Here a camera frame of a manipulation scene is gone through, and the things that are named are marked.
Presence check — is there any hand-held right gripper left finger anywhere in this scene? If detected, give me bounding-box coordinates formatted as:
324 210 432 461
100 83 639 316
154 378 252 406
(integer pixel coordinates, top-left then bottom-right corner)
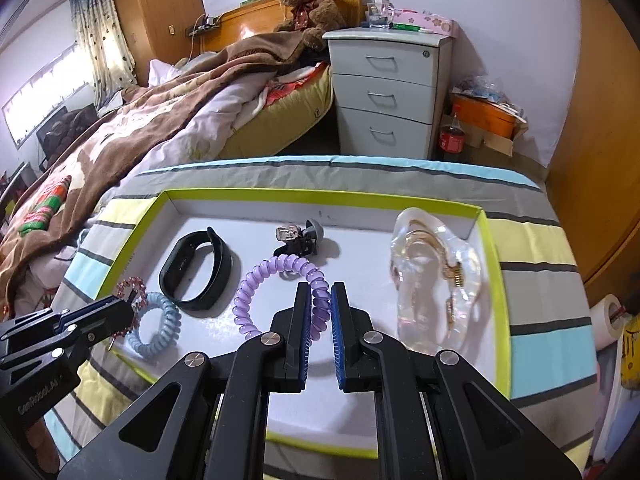
57 282 313 480

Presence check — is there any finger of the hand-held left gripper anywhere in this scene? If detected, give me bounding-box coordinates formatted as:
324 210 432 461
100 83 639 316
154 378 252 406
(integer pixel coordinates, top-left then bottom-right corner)
0 310 137 376
0 296 133 348

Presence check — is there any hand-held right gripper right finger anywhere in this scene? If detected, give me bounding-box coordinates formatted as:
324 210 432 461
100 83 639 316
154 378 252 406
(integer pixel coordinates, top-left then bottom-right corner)
330 282 583 480

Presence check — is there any red beaded bracelet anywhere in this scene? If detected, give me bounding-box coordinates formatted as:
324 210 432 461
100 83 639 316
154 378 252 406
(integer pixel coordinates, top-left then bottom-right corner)
107 276 147 351

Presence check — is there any light blue spiral hair tie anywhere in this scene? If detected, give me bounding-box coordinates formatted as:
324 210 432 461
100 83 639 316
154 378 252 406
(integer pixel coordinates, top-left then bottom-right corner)
122 292 182 358

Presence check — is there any purple spiral hair tie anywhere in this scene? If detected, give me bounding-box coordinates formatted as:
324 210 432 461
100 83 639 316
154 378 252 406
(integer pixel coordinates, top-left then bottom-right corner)
233 254 332 346

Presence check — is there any black wristband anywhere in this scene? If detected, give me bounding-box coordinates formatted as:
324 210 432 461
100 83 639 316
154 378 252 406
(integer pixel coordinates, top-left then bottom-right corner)
159 227 240 317

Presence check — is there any small black metal clip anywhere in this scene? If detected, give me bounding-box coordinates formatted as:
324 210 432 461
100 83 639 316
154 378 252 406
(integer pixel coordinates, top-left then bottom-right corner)
272 219 325 257

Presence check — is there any clear hair claw clip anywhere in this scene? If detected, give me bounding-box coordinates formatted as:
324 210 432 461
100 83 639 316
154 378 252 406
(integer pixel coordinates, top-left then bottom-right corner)
390 207 483 348

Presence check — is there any green shallow box tray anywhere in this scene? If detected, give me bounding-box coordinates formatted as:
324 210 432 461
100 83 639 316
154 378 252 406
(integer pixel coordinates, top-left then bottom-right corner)
65 187 512 461

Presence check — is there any person's left hand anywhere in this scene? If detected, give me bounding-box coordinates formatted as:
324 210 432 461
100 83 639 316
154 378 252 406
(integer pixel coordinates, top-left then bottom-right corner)
22 405 65 467

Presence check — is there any black monitor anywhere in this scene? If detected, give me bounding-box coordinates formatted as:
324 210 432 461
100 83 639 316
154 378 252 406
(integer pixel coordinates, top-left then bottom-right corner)
36 105 98 166

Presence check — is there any brown blanket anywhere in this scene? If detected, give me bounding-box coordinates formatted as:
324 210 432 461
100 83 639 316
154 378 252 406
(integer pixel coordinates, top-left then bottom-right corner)
0 30 331 311

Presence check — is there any yellow mattress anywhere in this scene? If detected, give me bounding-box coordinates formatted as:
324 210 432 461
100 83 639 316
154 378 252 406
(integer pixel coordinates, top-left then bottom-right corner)
220 62 335 161

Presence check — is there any window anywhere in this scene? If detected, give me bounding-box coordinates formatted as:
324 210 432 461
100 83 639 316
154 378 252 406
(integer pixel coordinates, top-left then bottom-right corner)
2 42 96 148

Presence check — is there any white drawer nightstand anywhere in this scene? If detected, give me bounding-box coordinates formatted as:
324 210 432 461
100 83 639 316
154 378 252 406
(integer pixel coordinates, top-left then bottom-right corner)
322 27 453 161

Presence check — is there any cola bottle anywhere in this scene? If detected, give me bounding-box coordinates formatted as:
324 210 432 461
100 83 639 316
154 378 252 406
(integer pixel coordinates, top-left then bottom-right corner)
439 105 468 163

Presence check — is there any red patterned cloth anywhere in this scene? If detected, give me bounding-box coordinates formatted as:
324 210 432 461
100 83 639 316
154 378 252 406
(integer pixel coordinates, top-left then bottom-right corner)
260 62 321 111

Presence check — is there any white pillow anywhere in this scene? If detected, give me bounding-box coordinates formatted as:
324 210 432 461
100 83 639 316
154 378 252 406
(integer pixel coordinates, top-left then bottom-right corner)
148 59 188 86

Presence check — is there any cardboard piece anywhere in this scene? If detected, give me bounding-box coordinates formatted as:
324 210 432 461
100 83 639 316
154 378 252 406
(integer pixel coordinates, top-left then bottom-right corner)
470 125 528 156

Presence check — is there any patterned curtain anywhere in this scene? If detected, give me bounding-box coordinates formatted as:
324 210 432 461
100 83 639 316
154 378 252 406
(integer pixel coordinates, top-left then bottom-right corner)
69 0 138 111

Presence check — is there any orange box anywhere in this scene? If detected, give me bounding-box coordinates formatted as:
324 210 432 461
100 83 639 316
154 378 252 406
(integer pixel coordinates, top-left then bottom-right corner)
452 95 518 141

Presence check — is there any white paper roll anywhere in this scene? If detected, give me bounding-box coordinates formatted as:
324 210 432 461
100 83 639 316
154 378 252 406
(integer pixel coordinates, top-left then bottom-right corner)
590 294 628 348

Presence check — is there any clear plastic bag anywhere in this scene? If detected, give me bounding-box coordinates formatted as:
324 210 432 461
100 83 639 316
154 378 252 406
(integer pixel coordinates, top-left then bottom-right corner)
452 76 526 121

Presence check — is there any yellow printed box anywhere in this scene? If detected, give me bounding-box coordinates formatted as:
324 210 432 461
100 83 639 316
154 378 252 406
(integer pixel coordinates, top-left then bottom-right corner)
620 312 640 391

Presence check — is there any tall wooden cabinet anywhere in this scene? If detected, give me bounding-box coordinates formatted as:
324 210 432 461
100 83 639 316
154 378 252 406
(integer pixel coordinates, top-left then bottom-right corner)
111 0 206 88

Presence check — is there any black power strip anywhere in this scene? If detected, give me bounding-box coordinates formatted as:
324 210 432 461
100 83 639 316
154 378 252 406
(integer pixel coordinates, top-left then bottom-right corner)
187 14 223 37

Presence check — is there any wooden headboard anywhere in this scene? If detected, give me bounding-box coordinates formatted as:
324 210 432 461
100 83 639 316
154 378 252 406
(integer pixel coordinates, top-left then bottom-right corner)
200 0 363 56

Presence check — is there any clear glass container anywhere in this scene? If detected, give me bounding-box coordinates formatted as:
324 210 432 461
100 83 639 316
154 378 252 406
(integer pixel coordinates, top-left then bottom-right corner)
362 0 396 28

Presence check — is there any pink floral box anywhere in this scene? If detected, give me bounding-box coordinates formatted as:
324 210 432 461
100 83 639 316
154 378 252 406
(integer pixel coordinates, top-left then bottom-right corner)
395 8 453 38

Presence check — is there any large wooden wardrobe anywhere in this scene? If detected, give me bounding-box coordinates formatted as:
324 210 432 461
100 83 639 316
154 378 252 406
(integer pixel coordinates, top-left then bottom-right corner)
547 0 640 301

